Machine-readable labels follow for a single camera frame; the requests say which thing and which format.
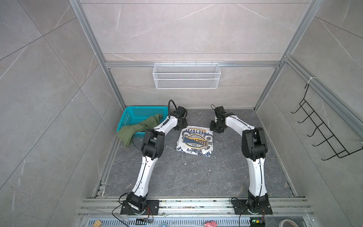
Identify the pink small object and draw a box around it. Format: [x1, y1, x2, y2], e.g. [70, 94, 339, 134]
[204, 221, 218, 227]

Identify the small wooden block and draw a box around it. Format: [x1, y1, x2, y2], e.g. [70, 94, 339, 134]
[93, 219, 103, 227]

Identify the black wire hook rack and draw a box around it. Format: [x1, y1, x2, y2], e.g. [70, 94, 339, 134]
[291, 84, 363, 161]

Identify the white navy-trimmed tank top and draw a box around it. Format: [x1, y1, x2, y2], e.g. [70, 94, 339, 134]
[176, 126, 214, 157]

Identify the white wire mesh shelf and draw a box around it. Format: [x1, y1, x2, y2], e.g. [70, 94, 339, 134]
[153, 63, 221, 89]

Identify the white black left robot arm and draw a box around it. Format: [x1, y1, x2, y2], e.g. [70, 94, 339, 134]
[118, 99, 188, 215]

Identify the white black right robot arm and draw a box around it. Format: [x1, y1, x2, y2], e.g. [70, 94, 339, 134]
[209, 104, 268, 214]

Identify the teal plastic basket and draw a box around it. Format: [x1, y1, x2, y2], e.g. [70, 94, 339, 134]
[117, 106, 168, 131]

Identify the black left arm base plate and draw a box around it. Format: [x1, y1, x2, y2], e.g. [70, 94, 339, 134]
[120, 200, 160, 215]

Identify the green circuit board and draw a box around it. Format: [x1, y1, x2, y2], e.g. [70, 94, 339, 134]
[250, 218, 266, 227]

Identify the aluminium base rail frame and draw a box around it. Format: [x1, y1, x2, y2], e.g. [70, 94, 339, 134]
[76, 197, 319, 227]

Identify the olive green tank top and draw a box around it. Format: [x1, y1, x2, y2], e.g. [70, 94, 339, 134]
[117, 113, 163, 146]

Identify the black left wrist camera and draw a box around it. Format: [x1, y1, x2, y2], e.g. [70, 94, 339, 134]
[175, 106, 188, 118]

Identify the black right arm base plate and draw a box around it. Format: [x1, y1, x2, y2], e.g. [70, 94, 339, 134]
[231, 198, 273, 215]

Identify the white tape roll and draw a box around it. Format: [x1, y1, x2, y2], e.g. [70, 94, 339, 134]
[278, 219, 299, 227]

